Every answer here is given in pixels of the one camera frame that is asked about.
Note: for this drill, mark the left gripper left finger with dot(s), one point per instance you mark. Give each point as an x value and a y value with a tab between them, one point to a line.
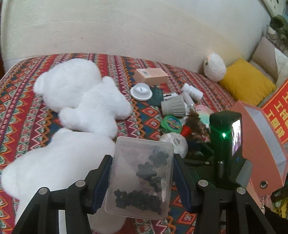
80	199

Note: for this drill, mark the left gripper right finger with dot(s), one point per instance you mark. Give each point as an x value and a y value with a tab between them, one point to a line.
207	201

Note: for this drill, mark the brown organza gift bag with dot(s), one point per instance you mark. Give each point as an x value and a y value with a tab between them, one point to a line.
198	129

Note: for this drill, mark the white pill bottle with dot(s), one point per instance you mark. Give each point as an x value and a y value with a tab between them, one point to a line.
192	91

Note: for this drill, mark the clear plastic box black pieces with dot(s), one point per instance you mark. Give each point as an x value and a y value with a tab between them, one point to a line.
140	179

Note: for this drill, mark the pink cardboard box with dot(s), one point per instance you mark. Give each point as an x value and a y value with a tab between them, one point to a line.
150	76

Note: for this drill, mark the large white plush bear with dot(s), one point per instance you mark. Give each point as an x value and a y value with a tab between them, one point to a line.
88	106

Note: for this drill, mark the pastel pink green toy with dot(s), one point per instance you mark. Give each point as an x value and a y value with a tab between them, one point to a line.
204	113

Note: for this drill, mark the pink storage box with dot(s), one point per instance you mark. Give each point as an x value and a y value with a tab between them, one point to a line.
263	148

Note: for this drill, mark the yellow cushion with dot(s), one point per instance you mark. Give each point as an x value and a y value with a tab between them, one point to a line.
246	83

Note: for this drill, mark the white crumpled bag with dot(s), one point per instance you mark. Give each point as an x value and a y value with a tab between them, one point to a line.
179	142

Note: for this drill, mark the red sign with yellow characters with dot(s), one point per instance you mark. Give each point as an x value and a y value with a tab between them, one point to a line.
276	111

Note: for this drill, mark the grey ribbed cup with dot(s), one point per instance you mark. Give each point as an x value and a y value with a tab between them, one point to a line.
174	106

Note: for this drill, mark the small white round plush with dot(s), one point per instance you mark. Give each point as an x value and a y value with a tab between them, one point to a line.
214	67

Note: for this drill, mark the dark green card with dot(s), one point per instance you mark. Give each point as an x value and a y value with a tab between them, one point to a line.
157	97

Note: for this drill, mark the beige pillow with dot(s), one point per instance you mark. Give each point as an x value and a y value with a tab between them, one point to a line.
270	61

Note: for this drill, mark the white round lid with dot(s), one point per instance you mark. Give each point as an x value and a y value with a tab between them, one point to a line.
141	92

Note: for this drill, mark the patterned red bedspread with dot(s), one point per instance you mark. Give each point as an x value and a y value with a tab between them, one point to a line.
27	123

